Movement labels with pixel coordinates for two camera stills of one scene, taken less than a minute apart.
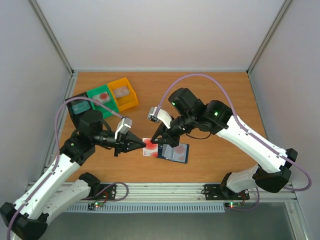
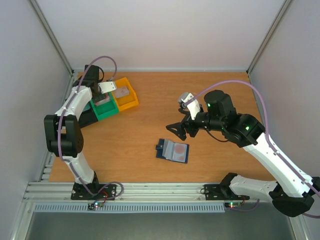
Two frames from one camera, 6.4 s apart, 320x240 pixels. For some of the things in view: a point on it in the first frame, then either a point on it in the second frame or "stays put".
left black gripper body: [120, 143] -> [97, 98]
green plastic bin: [111, 104] stays put
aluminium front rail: [183, 192] stays put
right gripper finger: [162, 140] -> [178, 129]
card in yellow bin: [121, 91] stays put
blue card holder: [179, 153] stays put
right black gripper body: [167, 132] -> [188, 124]
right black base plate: [215, 192] stays put
